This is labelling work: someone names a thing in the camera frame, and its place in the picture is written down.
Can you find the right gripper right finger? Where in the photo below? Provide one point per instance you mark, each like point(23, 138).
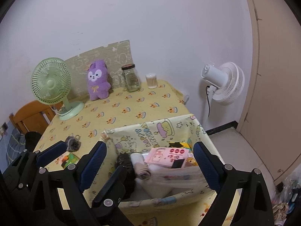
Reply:
point(254, 206)

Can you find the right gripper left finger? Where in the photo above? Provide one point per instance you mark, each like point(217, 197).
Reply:
point(63, 190)

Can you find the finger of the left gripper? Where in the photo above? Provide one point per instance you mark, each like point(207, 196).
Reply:
point(108, 199)
point(22, 172)

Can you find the green cartoon tissue pack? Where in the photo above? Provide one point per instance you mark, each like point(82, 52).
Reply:
point(68, 159)

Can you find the grey drawstring pouch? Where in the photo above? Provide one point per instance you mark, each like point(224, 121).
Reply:
point(73, 144)

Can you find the black plastic bag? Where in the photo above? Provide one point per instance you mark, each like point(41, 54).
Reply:
point(129, 182)

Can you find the beige sock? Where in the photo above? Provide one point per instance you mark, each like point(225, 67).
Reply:
point(142, 171)

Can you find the white cloth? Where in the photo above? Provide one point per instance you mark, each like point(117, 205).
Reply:
point(137, 159)

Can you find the clear plastic zip bag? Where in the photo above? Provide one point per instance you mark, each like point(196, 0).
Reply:
point(179, 178)

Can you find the pink tissue pack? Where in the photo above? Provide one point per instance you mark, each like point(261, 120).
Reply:
point(166, 157)

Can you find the blue plaid pillow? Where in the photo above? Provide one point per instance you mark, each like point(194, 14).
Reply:
point(15, 146)

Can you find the black chair back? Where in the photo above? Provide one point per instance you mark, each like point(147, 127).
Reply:
point(31, 140)

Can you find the wooden bed headboard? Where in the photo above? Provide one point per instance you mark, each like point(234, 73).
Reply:
point(32, 117)

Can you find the yellow cartoon storage box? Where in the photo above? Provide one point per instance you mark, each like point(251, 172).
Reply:
point(141, 138)

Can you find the beige door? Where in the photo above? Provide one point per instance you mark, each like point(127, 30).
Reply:
point(270, 121)

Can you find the green desk fan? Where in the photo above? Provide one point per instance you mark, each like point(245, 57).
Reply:
point(51, 84)

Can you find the purple plush toy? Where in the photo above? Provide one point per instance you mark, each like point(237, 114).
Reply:
point(97, 80)

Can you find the glass jar with lid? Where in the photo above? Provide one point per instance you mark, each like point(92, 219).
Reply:
point(131, 78)

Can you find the yellow cake-print tablecloth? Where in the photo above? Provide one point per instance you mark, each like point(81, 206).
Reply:
point(122, 109)

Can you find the cotton swab container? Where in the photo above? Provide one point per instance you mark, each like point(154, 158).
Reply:
point(151, 80)

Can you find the white standing fan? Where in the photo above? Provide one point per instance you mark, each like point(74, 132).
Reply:
point(225, 83)

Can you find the wall power outlet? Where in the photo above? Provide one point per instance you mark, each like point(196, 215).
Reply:
point(4, 128)

